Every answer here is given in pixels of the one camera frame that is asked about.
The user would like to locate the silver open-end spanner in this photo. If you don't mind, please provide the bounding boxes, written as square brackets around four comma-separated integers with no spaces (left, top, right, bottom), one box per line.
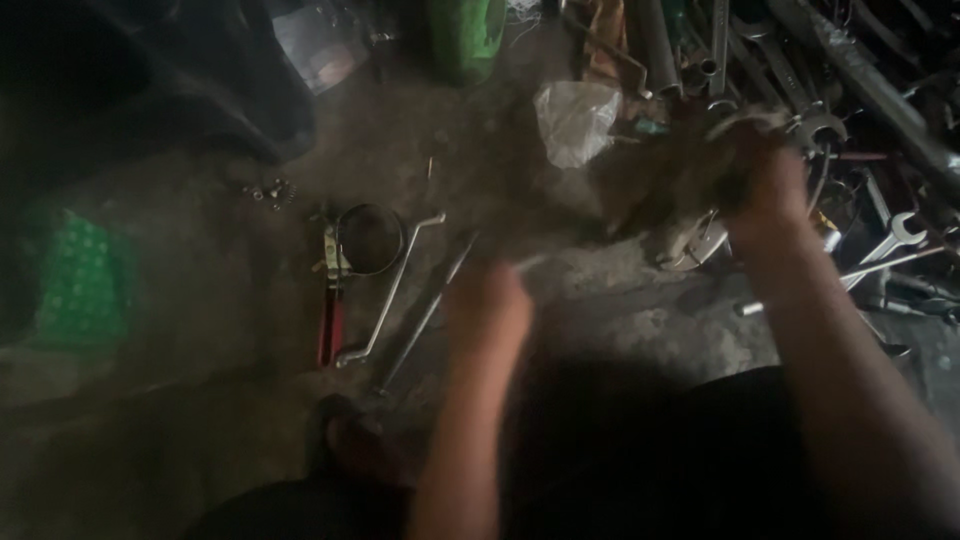
[840,211,930,292]

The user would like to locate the long thin metal rod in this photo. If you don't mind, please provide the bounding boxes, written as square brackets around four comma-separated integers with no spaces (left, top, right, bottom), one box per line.
[375,234,480,396]

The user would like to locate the person's right hand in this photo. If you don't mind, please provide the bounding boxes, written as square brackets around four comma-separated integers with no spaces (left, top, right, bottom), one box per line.
[716,120,815,249]

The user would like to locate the clear plastic packet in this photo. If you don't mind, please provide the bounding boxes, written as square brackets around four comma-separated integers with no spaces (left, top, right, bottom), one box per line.
[271,3,372,96]

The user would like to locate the person's left hand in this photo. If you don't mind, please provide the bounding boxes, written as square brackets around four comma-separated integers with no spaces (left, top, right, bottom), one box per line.
[442,258,535,354]

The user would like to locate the grey rag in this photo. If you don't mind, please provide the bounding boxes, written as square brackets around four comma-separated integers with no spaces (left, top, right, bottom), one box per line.
[592,108,789,234]

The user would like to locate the person's black trousers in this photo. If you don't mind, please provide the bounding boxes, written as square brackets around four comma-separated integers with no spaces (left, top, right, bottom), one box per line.
[183,360,826,540]

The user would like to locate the small metal springs and nuts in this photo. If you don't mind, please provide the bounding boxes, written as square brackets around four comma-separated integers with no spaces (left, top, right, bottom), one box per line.
[243,177,298,211]

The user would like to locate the green plastic container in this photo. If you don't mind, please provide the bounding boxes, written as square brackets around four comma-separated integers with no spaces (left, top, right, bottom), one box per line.
[430,0,508,85]

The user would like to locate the heap of spanners and tools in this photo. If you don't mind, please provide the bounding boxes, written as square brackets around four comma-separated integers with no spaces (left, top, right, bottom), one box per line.
[562,0,960,361]

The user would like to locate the person's foot in sandal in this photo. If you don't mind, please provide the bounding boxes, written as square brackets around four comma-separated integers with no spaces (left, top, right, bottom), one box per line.
[303,393,417,489]

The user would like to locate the green perforated plastic stool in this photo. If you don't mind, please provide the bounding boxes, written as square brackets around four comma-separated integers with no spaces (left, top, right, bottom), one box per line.
[30,210,140,348]

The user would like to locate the black rubber tyre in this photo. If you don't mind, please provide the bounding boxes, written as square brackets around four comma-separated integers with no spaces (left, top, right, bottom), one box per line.
[0,0,320,219]

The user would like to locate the red-handled band wrench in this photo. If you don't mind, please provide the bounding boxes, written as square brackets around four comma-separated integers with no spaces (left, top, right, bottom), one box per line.
[311,202,406,369]

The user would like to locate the silver pliers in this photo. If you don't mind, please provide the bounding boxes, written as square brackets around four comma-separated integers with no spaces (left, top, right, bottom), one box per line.
[657,211,730,273]

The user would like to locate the bent metal rod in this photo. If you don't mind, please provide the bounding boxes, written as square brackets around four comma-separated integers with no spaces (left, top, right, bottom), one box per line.
[335,212,447,369]

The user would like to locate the crumpled clear plastic bag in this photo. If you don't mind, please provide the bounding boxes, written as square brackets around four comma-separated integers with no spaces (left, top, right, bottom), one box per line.
[533,80,624,170]

